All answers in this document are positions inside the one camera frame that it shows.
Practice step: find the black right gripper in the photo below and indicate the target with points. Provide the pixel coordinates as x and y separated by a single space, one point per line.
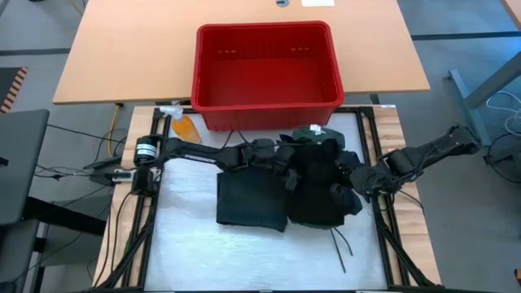
370 181

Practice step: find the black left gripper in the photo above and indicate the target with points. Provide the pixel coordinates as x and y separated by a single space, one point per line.
266 154

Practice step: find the black trousers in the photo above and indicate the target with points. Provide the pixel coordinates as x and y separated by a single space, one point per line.
317 191

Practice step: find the dark denim jeans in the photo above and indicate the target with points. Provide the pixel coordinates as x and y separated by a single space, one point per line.
252 199

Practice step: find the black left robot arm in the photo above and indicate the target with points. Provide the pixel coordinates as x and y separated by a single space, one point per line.
191 154

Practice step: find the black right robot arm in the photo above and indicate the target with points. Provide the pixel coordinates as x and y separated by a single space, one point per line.
427 152

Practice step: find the red plastic laundry basket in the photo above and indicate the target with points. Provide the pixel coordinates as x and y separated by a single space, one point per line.
264 118

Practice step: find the orange spray bottle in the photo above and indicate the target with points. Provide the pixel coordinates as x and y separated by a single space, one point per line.
185 128

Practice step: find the grey metal desk leg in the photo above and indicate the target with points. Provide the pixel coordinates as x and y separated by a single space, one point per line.
471 106

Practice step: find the white paper sheet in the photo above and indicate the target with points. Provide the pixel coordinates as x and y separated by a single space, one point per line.
317 2

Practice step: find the light wooden desk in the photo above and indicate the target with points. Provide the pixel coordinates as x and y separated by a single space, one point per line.
134 49

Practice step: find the dark grey office chair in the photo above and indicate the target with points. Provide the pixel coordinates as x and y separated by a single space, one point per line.
20 163

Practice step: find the black aluminium table frame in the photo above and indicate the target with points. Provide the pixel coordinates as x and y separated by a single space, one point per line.
158 116

